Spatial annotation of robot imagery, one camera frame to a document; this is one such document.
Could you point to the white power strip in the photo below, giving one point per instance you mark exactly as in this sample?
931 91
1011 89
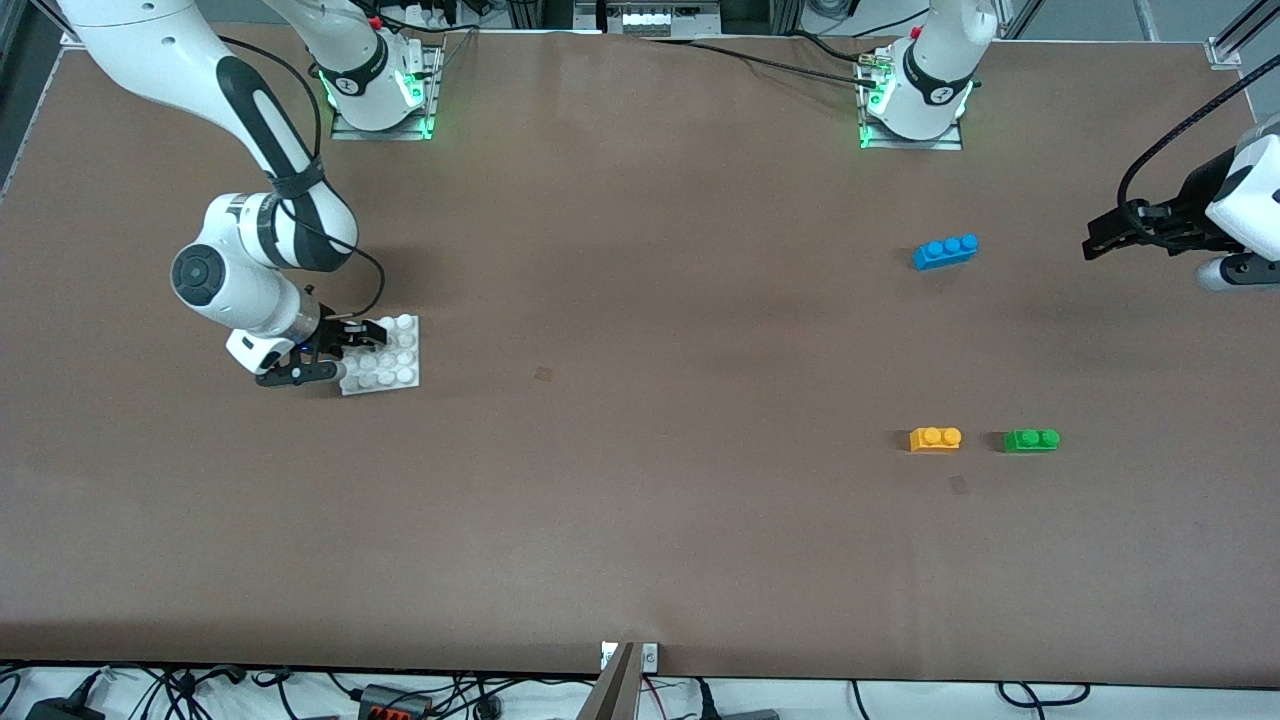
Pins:
650 18

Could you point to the black power brick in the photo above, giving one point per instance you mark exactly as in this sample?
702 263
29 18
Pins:
65 708

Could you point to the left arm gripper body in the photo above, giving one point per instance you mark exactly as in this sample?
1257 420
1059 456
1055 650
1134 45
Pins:
1187 213

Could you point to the green two-stud block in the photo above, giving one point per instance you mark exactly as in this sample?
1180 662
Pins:
1031 440

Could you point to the yellow two-stud block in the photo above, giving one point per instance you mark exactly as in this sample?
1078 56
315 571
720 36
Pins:
935 439

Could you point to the metal table corner bracket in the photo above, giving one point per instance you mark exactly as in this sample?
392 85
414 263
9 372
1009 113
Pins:
1225 52

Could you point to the black adapter with orange levers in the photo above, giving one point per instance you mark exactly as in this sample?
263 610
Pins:
395 703

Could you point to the blue three-stud block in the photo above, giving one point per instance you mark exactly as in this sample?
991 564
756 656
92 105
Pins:
945 251

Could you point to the small metal edge bracket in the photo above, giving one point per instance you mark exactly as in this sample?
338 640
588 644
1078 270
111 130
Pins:
608 655
649 656

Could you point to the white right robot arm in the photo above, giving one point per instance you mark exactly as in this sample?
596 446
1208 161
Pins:
250 110

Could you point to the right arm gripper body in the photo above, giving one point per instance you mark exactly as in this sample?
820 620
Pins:
334 334

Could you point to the white studded base plate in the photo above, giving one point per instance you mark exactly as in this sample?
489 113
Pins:
395 362

